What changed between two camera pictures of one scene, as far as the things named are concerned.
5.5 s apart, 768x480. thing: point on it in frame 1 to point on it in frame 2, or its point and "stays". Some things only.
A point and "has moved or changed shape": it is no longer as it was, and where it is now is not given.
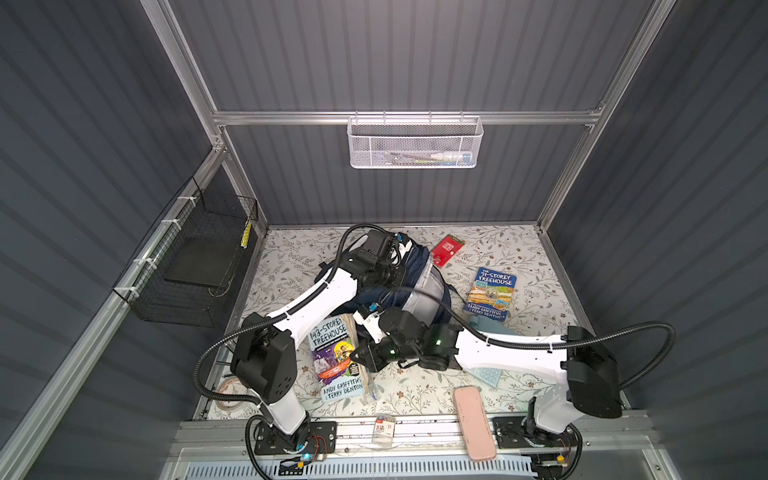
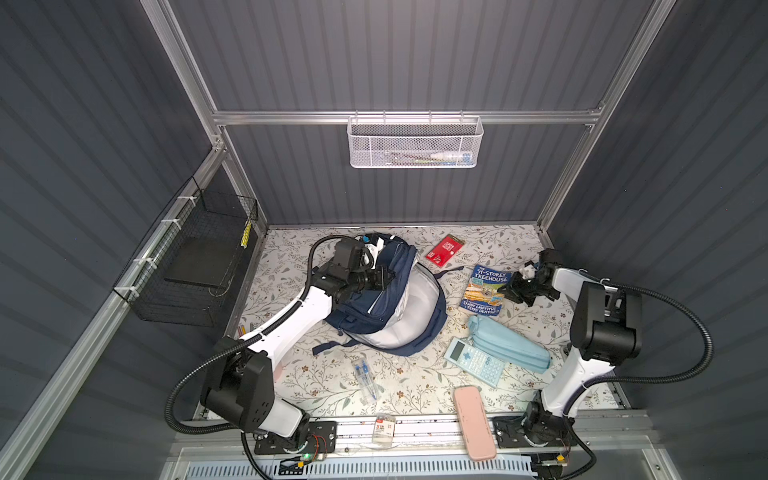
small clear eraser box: (383, 431) stays
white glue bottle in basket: (462, 158) stays
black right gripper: (368, 357) to (514, 292)
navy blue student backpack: (421, 291) has moved or changed shape
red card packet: (446, 250) stays
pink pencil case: (478, 436) stays
